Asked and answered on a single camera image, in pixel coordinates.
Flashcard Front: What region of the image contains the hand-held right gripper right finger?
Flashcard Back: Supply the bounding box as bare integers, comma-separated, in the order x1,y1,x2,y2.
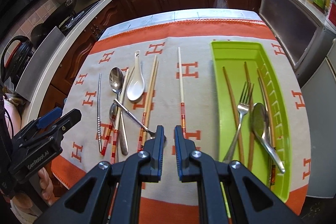
174,124,302,224

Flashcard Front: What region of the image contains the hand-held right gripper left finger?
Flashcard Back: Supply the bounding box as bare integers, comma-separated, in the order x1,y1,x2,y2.
33,124,165,224

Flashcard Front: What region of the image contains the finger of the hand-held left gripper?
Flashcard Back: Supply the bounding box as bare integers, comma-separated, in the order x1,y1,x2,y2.
39,108,82,141
15,106,63,146

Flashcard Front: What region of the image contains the steel chopstick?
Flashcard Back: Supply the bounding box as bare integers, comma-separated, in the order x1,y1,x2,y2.
98,73,103,153

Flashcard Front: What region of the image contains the small slim steel spoon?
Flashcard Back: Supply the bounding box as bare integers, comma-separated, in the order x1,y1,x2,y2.
113,98,167,142

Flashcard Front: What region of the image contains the white ceramic spoon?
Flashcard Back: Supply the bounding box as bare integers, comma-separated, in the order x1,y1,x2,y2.
127,50,145,102

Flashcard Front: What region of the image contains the steel fork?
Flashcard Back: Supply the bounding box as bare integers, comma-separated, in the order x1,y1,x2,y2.
223,81,255,164

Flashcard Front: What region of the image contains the large steel spoon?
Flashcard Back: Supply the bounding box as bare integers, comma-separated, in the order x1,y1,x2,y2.
251,102,286,174

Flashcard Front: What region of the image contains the green plastic tray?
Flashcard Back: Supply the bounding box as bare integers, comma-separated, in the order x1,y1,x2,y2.
210,40,292,203

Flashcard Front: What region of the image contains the person's left forearm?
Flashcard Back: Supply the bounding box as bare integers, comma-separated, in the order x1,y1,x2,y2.
9,191,44,224

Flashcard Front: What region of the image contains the person's left hand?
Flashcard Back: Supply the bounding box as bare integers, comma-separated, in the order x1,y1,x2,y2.
37,167,57,207

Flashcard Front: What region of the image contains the pink plastic bag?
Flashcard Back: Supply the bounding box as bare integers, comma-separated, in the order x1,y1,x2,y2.
3,98,22,139

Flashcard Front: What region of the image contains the stainless steel splash panel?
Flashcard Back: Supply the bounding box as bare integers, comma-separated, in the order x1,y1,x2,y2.
14,26,66,102

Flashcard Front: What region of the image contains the black electric cooker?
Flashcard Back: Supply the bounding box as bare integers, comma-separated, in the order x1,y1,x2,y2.
0,35,36,80

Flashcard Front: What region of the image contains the black wok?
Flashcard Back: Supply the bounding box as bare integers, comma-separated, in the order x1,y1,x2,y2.
30,22,58,42

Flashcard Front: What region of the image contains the black gas stove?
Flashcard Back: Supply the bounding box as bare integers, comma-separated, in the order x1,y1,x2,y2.
59,10,88,31

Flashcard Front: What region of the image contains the orange and beige printed blanket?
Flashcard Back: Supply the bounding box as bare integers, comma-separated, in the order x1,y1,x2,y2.
50,18,313,224

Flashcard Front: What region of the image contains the silver refrigerator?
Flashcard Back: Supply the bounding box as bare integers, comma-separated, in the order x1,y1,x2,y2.
297,38,336,199

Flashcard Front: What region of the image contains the grey cabinet with glass door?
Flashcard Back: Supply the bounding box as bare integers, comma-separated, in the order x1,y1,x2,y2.
259,0,328,86

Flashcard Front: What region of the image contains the red and white container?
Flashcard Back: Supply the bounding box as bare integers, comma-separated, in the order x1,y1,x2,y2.
324,0,336,30

